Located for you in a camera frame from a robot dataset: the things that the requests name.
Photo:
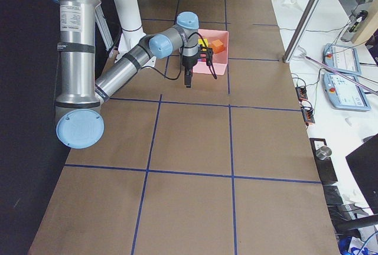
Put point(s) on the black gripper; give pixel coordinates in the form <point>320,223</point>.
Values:
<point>188,69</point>

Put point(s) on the yellow foam block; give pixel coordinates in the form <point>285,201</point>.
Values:
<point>203,43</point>

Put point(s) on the orange foam block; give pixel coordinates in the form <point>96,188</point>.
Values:
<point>217,46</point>

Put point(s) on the pink foam block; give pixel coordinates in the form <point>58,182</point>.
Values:
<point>203,58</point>

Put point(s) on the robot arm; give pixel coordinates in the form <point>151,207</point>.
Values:
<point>78,120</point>

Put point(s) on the pink plastic bin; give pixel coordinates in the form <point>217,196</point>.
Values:
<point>220,60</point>

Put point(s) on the upper teach pendant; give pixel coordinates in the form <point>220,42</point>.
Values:
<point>343,58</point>

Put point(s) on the teach pendant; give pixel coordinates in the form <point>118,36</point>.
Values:
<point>343,58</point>
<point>343,94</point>

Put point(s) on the lower teach pendant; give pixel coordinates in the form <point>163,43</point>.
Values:
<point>343,94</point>

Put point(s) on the metal cup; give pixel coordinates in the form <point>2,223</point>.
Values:
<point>323,152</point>

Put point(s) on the black box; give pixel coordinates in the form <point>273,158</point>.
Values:
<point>325,167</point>

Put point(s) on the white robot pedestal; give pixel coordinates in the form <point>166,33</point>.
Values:
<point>131,25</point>

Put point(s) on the aluminium frame post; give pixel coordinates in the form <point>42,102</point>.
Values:
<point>300,30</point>

